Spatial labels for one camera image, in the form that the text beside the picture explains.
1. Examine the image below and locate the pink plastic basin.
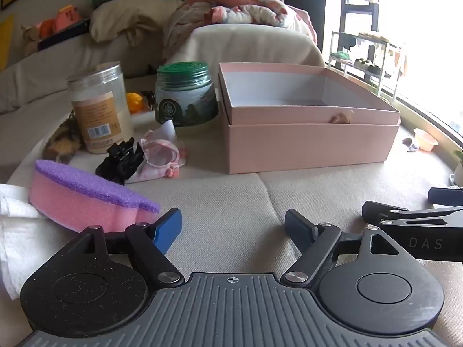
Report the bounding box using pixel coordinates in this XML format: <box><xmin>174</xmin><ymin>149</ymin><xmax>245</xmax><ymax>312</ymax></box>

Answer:
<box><xmin>413</xmin><ymin>128</ymin><xmax>439</xmax><ymax>152</ymax></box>

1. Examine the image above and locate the black flat board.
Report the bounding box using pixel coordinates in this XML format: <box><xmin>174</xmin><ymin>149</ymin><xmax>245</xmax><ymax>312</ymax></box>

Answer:
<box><xmin>37</xmin><ymin>18</ymin><xmax>91</xmax><ymax>52</ymax></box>

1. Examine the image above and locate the black metal shelf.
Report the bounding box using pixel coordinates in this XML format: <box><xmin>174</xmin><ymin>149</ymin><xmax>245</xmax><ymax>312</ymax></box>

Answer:
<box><xmin>340</xmin><ymin>0</ymin><xmax>380</xmax><ymax>66</ymax></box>

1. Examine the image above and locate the pink white cloth pouch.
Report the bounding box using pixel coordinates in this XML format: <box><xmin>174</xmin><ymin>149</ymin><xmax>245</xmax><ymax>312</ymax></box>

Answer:
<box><xmin>128</xmin><ymin>119</ymin><xmax>189</xmax><ymax>183</ymax></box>

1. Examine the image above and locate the orange rubber toy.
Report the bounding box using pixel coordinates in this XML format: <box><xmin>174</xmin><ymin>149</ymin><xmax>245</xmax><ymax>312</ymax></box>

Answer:
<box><xmin>125</xmin><ymin>93</ymin><xmax>143</xmax><ymax>114</ymax></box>

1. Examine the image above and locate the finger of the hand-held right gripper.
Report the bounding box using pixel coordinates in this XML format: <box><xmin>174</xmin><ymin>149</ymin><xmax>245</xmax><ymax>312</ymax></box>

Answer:
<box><xmin>428</xmin><ymin>187</ymin><xmax>463</xmax><ymax>206</ymax></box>
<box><xmin>362</xmin><ymin>200</ymin><xmax>463</xmax><ymax>232</ymax></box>

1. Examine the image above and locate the pink floral blanket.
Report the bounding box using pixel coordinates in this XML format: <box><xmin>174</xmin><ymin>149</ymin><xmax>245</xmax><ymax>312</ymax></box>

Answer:
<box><xmin>163</xmin><ymin>0</ymin><xmax>318</xmax><ymax>66</ymax></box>

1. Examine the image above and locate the pink and purple sponge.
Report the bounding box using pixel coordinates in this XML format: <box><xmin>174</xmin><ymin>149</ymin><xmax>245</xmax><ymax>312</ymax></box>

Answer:
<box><xmin>29</xmin><ymin>159</ymin><xmax>161</xmax><ymax>232</ymax></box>

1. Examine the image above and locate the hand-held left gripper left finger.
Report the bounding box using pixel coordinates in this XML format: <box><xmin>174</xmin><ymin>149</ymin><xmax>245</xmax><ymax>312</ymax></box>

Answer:
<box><xmin>67</xmin><ymin>208</ymin><xmax>183</xmax><ymax>287</ymax></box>

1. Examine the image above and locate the black hair claw clip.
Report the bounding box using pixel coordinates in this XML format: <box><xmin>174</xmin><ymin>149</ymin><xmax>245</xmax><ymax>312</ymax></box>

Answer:
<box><xmin>95</xmin><ymin>137</ymin><xmax>145</xmax><ymax>187</ymax></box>

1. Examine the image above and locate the white shoe rack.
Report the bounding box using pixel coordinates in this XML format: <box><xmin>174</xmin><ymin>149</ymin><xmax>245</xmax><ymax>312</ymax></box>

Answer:
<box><xmin>328</xmin><ymin>31</ymin><xmax>406</xmax><ymax>96</ymax></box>

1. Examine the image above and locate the white paper towel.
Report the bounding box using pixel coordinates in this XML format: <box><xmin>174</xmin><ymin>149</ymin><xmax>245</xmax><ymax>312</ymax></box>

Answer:
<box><xmin>0</xmin><ymin>184</ymin><xmax>84</xmax><ymax>300</ymax></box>

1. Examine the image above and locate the pink cardboard box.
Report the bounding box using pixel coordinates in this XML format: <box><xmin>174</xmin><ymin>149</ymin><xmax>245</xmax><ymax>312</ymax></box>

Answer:
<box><xmin>218</xmin><ymin>62</ymin><xmax>401</xmax><ymax>174</ymax></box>

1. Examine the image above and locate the small black clip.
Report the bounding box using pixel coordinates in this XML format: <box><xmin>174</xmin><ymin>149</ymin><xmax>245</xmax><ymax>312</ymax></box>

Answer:
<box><xmin>140</xmin><ymin>90</ymin><xmax>156</xmax><ymax>111</ymax></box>

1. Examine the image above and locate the cream pillow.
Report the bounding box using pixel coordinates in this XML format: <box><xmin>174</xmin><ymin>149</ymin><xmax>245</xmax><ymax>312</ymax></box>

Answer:
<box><xmin>89</xmin><ymin>0</ymin><xmax>185</xmax><ymax>46</ymax></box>

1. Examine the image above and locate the glass jar with green lid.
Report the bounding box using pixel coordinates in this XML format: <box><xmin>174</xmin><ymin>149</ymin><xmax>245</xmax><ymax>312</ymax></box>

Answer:
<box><xmin>155</xmin><ymin>61</ymin><xmax>219</xmax><ymax>127</ymax></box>

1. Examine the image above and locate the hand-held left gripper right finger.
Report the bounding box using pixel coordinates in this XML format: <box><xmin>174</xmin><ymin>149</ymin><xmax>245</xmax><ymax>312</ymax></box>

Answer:
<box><xmin>284</xmin><ymin>208</ymin><xmax>399</xmax><ymax>285</ymax></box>

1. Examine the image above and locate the beige plush toy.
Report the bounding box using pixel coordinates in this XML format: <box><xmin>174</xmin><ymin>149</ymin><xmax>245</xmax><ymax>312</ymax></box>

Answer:
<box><xmin>22</xmin><ymin>25</ymin><xmax>41</xmax><ymax>56</ymax></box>

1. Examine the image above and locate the clear jar with beige label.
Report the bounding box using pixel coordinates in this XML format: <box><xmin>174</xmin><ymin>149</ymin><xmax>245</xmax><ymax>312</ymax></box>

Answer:
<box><xmin>66</xmin><ymin>61</ymin><xmax>135</xmax><ymax>155</ymax></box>

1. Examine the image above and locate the yellow cushion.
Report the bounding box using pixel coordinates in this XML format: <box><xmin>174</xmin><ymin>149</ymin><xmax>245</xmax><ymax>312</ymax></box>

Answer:
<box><xmin>0</xmin><ymin>14</ymin><xmax>15</xmax><ymax>73</ymax></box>

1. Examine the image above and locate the orange plush toy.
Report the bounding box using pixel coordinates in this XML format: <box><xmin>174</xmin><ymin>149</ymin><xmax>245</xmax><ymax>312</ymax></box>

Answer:
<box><xmin>38</xmin><ymin>5</ymin><xmax>82</xmax><ymax>38</ymax></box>

